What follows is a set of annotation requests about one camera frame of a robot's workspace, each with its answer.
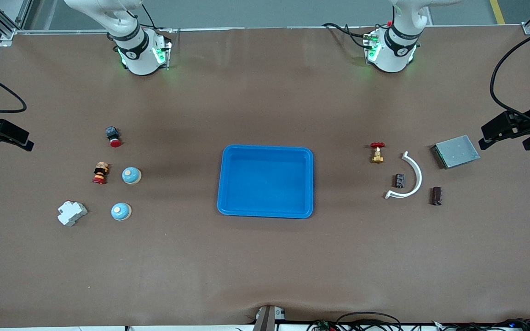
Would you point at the white circuit breaker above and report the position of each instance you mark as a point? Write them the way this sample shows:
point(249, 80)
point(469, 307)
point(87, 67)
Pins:
point(72, 214)

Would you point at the grey metal power supply box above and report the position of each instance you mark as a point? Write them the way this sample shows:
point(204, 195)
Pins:
point(457, 151)

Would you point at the black electrolytic capacitor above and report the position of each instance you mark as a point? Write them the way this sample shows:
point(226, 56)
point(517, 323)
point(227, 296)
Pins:
point(437, 196)

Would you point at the silver table edge rail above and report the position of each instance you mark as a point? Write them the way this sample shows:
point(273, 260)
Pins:
point(269, 28)

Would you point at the yellow black emergency stop button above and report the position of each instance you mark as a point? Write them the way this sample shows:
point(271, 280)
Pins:
point(100, 174)

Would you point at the red push button grey body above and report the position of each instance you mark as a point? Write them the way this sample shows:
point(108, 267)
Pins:
point(112, 133)

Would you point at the small black terminal block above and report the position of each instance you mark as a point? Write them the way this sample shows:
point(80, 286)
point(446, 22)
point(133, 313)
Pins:
point(400, 181)

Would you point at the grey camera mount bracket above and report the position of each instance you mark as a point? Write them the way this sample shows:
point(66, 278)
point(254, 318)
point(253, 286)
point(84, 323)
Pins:
point(267, 319)

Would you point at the brown table mat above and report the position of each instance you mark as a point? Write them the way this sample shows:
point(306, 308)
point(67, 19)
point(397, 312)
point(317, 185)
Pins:
point(265, 257)

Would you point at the blue desk bell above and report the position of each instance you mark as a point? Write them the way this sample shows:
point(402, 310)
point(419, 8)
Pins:
point(120, 212)
point(131, 175)

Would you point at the white curved plastic strip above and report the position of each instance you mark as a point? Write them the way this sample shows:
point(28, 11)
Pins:
point(417, 177)

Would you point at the blue plastic tray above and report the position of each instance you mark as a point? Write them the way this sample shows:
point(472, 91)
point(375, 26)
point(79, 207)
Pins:
point(265, 184)

